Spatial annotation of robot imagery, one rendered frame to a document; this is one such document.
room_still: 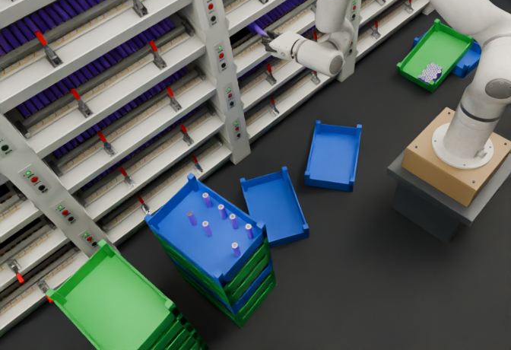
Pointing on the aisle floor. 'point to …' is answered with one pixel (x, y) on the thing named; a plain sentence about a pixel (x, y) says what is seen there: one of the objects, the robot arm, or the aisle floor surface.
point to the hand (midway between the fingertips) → (268, 37)
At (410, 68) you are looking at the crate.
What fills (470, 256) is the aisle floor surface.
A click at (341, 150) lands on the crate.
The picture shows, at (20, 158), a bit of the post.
